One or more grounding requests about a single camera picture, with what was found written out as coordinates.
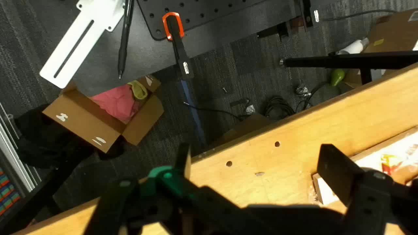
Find pink cloth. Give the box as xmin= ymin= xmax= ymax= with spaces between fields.
xmin=91 ymin=84 xmax=149 ymax=125

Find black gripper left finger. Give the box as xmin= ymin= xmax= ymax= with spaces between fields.
xmin=87 ymin=142 xmax=263 ymax=235

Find thin black rod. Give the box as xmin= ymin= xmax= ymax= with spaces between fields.
xmin=117 ymin=0 xmax=136 ymax=81

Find colourful patterned backdrop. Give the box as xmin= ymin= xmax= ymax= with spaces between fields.
xmin=0 ymin=167 xmax=23 ymax=218

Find small green object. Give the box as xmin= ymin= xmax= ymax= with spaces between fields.
xmin=330 ymin=68 xmax=347 ymax=88

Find white plastic bag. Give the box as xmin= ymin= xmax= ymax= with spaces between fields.
xmin=336 ymin=37 xmax=372 ymax=56

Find yellow red puzzle piece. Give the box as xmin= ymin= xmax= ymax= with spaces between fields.
xmin=379 ymin=153 xmax=399 ymax=176

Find large cardboard box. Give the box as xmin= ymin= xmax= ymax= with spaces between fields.
xmin=364 ymin=8 xmax=418 ymax=56

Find black perforated board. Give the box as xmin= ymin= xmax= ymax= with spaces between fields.
xmin=136 ymin=0 xmax=306 ymax=43

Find small open cardboard box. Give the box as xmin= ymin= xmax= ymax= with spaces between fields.
xmin=42 ymin=76 xmax=166 ymax=154

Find black coiled floor cable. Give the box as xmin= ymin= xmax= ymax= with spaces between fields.
xmin=260 ymin=94 xmax=300 ymax=120

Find yellow green item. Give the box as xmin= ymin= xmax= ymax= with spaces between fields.
xmin=129 ymin=80 xmax=149 ymax=102

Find black horizontal metal bar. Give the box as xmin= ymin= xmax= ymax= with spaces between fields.
xmin=279 ymin=50 xmax=418 ymax=85

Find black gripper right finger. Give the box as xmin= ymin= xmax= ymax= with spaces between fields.
xmin=317 ymin=142 xmax=418 ymax=235

